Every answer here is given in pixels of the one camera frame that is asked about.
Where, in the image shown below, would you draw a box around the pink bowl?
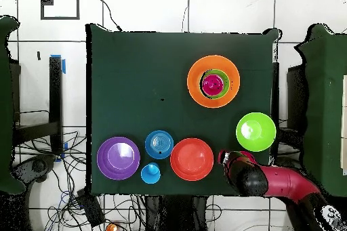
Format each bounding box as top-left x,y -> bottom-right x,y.
239,150 -> 256,162

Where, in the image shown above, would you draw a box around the pink cup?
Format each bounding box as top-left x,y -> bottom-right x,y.
201,74 -> 225,97

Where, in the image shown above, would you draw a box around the small green bowl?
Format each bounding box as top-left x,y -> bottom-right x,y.
200,68 -> 231,100

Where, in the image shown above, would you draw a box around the red bowl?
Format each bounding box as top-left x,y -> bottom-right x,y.
169,137 -> 215,182

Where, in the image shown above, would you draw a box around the large green bowl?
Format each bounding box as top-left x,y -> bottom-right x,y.
235,112 -> 277,152

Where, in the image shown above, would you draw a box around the blue bowl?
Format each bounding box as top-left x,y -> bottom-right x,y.
144,129 -> 175,160

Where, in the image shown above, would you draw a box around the blue cup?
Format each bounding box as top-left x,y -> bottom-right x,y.
140,162 -> 161,185

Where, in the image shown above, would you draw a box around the large orange bowl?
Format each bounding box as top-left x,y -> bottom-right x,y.
186,54 -> 241,109

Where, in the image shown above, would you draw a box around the purple bowl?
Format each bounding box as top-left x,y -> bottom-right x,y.
96,136 -> 142,181

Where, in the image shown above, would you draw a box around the green clothed side table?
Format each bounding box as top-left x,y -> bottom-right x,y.
293,23 -> 347,198
0,16 -> 26,195

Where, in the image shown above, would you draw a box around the dark green tablecloth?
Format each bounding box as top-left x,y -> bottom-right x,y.
85,23 -> 280,198

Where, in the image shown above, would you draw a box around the black metal stand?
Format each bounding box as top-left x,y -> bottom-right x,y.
12,56 -> 64,156

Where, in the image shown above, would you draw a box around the blue tape strip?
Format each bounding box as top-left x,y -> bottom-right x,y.
49,54 -> 66,75

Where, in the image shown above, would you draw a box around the grey chair base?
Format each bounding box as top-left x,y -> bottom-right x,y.
10,154 -> 58,184

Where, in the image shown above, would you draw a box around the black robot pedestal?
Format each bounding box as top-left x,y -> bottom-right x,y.
144,194 -> 209,231

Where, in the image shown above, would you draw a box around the black cable tangle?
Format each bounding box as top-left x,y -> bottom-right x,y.
16,130 -> 147,231

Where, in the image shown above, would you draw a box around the black camera cable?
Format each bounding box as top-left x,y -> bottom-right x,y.
96,0 -> 123,33

